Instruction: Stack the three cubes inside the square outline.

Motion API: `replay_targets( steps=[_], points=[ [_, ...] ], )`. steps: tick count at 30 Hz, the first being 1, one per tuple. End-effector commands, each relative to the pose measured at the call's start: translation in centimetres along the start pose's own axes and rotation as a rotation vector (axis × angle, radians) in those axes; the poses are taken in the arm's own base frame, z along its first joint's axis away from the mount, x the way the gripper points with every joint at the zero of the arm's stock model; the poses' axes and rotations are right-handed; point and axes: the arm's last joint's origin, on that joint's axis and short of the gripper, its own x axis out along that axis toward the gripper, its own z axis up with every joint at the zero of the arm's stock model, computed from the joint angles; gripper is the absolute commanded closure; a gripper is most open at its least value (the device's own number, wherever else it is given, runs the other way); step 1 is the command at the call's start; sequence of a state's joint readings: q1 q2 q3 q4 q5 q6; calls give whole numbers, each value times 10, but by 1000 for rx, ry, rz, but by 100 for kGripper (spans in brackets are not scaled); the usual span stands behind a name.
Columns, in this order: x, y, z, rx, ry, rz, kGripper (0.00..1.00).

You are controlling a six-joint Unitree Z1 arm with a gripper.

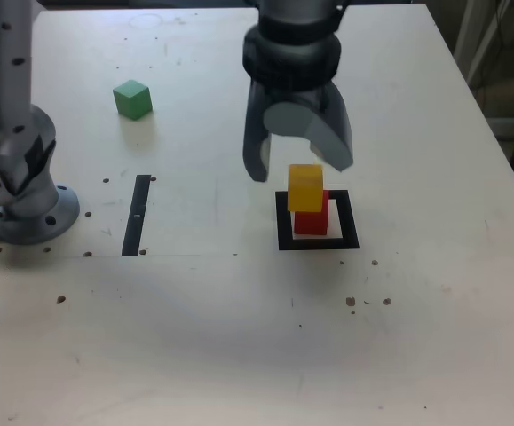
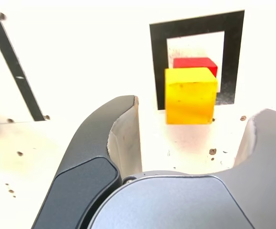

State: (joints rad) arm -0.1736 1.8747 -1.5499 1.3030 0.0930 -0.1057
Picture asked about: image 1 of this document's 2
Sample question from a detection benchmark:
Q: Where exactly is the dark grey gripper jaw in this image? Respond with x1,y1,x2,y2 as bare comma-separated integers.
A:
241,77,275,184

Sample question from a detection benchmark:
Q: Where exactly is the red cube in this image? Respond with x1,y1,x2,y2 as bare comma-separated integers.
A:
293,190,331,236

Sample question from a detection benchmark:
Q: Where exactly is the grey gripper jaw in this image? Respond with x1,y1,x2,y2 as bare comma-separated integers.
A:
263,83,354,173

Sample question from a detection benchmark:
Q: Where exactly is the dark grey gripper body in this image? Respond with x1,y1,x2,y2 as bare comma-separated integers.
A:
258,83,329,110

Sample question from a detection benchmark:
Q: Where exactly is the yellow cube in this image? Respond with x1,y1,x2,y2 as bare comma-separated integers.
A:
286,163,325,213

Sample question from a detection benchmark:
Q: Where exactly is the green cube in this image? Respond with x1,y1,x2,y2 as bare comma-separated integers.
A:
112,79,154,121

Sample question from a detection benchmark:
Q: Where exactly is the black tape strip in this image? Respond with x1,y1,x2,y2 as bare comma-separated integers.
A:
121,174,152,257

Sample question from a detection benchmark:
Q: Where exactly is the black tape square outline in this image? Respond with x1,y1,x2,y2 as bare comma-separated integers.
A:
274,189,360,252

